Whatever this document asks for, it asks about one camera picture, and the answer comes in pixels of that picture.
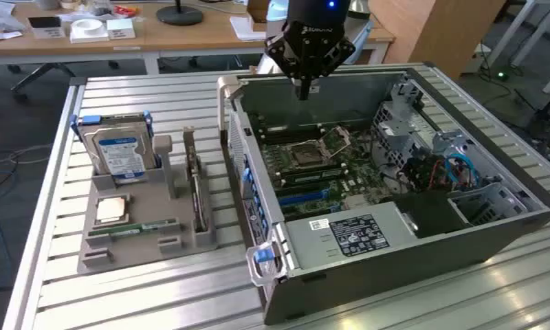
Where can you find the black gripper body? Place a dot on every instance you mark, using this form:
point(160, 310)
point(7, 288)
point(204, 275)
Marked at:
point(316, 20)

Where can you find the black graphics card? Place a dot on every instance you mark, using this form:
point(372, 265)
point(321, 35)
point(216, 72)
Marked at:
point(197, 192)

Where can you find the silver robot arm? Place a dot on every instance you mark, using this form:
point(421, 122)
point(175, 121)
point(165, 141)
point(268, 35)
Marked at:
point(275, 20)

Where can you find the stack of white papers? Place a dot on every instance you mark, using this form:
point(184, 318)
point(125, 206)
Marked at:
point(248, 29)

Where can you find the brown cardboard box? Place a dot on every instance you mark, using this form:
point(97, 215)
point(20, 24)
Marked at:
point(256, 10)

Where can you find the wooden office desk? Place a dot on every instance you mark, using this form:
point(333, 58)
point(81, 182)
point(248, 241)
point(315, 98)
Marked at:
point(220, 38)
point(51, 46)

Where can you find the black round lamp base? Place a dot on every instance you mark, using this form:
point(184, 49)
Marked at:
point(179, 15)

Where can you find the white box with red button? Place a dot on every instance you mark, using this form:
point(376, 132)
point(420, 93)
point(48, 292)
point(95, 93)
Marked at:
point(479, 62)

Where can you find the CPU socket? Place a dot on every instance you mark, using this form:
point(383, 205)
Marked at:
point(305, 153)

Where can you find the tall perforated disk bay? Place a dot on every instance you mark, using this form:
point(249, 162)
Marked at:
point(401, 151)

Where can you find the small white box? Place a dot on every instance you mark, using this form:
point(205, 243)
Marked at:
point(120, 29)

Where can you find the red and white package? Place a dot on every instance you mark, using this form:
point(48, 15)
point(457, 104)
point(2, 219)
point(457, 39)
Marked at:
point(124, 12)

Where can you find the green motherboard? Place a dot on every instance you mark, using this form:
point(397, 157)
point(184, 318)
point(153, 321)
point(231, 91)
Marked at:
point(367, 178)

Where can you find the dark grey lump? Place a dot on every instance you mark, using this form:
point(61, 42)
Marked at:
point(100, 10)

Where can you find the white tape roll holder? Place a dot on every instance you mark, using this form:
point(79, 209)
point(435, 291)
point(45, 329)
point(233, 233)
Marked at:
point(89, 32)

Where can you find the blue expansion slot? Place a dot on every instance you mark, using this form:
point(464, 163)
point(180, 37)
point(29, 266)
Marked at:
point(303, 197)

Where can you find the silver chipset heatsink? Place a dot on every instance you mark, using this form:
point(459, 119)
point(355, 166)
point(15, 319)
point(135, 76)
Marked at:
point(357, 203)

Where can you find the blue disk caddy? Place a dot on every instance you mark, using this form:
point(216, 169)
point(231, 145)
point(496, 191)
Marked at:
point(91, 120)

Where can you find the hard disk with blue label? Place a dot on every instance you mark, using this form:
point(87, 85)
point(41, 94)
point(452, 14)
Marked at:
point(115, 154)

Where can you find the beige tape roll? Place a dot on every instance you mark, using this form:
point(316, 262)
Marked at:
point(69, 3)

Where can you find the black equipment stand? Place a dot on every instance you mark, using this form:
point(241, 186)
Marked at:
point(548, 113)

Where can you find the black topped white box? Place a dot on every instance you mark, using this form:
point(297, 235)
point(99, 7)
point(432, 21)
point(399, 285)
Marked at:
point(45, 22)

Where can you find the grey cup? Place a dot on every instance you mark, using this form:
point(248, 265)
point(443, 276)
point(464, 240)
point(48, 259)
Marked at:
point(48, 4)

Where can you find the black chair base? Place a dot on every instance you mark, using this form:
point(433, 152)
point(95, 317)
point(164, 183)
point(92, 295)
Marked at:
point(41, 70)

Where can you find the low grey disk bay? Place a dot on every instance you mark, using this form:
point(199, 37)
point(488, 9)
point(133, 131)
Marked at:
point(487, 206)

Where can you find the green RAM stick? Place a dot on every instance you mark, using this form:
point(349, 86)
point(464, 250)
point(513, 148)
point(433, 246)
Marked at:
point(156, 225)

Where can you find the grey power supply unit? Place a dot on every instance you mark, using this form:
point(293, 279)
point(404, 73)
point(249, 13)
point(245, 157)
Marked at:
point(312, 247)

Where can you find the silver CPU chip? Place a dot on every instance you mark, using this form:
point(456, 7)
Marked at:
point(109, 209)

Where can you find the white paper label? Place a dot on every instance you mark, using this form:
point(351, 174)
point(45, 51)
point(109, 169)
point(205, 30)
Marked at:
point(4, 35)

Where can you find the blue case latch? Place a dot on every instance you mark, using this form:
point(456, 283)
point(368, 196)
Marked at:
point(263, 257)

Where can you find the clear plastic bag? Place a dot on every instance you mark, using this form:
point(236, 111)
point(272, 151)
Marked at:
point(0, 17)

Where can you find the grey plastic parts rack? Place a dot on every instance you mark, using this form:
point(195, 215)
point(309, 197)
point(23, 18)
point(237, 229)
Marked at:
point(141, 251)

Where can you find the open grey PC case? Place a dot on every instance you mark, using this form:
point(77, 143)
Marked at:
point(395, 275)

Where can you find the green lit switch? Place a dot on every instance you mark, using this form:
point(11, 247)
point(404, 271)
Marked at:
point(501, 74)

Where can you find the white table frame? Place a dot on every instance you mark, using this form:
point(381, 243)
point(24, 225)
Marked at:
point(536, 34)

